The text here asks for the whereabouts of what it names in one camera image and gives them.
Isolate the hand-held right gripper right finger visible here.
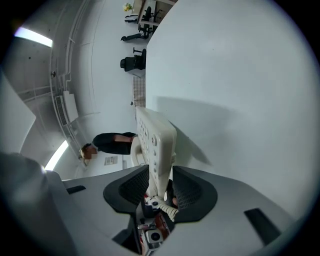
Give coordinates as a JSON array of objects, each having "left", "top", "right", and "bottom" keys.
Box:
[{"left": 159, "top": 165, "right": 301, "bottom": 256}]

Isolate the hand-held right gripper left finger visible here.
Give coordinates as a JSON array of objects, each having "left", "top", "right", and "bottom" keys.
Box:
[{"left": 44, "top": 164, "right": 151, "bottom": 256}]

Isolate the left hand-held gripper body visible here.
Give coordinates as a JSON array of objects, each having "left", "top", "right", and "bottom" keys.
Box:
[{"left": 141, "top": 219, "right": 173, "bottom": 251}]

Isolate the beige desk telephone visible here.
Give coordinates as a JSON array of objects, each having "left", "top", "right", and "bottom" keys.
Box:
[{"left": 130, "top": 106, "right": 180, "bottom": 222}]

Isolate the black office chair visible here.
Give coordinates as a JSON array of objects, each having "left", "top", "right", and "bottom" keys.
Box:
[
  {"left": 120, "top": 33, "right": 151, "bottom": 43},
  {"left": 142, "top": 6, "right": 163, "bottom": 24},
  {"left": 119, "top": 48, "right": 147, "bottom": 73}
]

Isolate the white work table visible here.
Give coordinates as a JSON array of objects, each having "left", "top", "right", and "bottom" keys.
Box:
[{"left": 144, "top": 0, "right": 318, "bottom": 226}]

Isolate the ceiling light panel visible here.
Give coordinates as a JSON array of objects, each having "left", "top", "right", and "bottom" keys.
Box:
[
  {"left": 14, "top": 26, "right": 54, "bottom": 48},
  {"left": 44, "top": 139, "right": 69, "bottom": 171}
]

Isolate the white air conditioner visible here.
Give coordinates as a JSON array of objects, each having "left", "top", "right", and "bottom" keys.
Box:
[{"left": 54, "top": 90, "right": 79, "bottom": 126}]

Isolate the table with checked cloth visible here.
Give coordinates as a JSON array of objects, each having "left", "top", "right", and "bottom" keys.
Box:
[{"left": 131, "top": 76, "right": 147, "bottom": 107}]

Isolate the dark-top table with white legs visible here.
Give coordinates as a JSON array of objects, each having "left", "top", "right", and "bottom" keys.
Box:
[{"left": 132, "top": 0, "right": 176, "bottom": 26}]

